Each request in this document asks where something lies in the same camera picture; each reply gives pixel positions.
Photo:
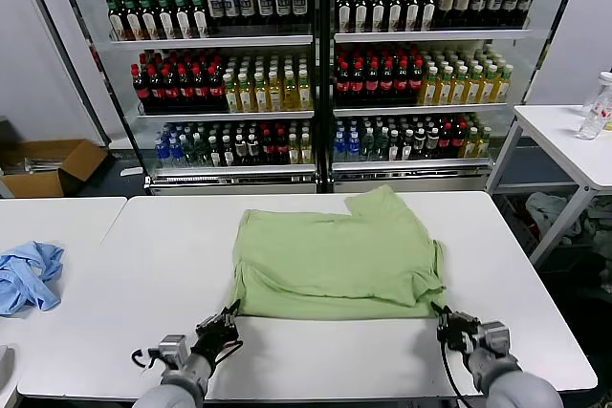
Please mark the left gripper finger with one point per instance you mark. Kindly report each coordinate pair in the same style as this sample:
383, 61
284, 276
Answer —
215, 321
234, 319

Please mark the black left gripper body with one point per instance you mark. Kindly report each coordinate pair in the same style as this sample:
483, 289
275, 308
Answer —
215, 341

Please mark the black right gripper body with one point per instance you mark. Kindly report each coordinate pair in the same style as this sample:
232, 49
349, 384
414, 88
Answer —
459, 336

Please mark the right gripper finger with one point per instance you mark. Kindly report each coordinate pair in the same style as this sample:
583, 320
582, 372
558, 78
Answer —
461, 318
441, 319

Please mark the light green t-shirt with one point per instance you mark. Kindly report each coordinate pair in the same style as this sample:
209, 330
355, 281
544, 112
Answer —
334, 255

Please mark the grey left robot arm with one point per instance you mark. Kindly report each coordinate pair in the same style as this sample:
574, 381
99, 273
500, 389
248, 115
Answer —
181, 379

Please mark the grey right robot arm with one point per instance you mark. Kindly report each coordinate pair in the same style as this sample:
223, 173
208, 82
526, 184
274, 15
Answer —
516, 389

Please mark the grey crumpled cloth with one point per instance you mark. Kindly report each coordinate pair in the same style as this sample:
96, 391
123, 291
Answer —
550, 212

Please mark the dark green cloth pile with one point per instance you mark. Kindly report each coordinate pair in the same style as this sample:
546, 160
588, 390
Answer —
597, 226

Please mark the small dark bottle white label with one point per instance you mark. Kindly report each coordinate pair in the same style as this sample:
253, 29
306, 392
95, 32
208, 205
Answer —
215, 151
394, 145
229, 151
407, 144

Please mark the small dark bottle brown label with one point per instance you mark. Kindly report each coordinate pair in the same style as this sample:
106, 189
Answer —
420, 143
241, 150
254, 149
432, 143

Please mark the small white flat object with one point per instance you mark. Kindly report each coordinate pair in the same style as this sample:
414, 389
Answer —
131, 171

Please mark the small green tinted bottle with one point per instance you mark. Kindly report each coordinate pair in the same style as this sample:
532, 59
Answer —
201, 149
188, 149
367, 146
381, 146

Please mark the small cola bottle red cap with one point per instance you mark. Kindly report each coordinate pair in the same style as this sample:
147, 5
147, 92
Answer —
446, 140
459, 139
268, 148
280, 148

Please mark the small blue drink bottle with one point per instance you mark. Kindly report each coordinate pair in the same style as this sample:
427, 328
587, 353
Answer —
354, 147
340, 147
159, 151
174, 150

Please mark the small yellow juice bottle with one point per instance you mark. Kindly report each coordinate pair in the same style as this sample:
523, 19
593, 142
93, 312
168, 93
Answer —
293, 148
305, 147
485, 142
471, 142

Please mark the crumpled light blue shirt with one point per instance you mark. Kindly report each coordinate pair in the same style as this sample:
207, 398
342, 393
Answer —
28, 274

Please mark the white side table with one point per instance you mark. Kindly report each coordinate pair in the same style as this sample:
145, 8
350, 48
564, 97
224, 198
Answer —
559, 140

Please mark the white cooler shelf board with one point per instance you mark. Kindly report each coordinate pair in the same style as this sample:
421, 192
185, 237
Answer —
214, 40
420, 110
430, 36
228, 116

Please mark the open brown cardboard box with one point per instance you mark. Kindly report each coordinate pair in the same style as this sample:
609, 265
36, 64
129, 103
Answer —
80, 159

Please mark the small clear plastic bottle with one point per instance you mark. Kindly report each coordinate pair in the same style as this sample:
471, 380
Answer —
590, 126

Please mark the grey metal bar bundle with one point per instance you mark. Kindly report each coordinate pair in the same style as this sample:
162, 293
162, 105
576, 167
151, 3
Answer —
37, 166

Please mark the clear bottle white cap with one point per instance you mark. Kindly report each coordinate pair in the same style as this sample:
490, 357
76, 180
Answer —
605, 92

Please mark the dark tea bottle green cap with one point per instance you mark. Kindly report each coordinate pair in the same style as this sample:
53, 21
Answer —
117, 16
429, 6
149, 15
200, 13
133, 15
182, 14
379, 7
413, 6
166, 14
362, 8
396, 6
345, 8

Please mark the open glass cooler door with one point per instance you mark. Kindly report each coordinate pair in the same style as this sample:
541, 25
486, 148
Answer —
545, 21
66, 21

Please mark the dark bottle blue label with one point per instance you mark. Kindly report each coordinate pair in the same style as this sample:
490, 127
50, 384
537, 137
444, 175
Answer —
282, 3
246, 4
265, 4
299, 3
216, 5
231, 5

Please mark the dark bottle beige label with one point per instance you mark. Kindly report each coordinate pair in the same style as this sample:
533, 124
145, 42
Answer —
446, 3
480, 2
496, 2
464, 2
513, 2
528, 1

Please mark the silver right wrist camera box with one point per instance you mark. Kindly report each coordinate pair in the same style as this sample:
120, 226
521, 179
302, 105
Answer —
495, 336

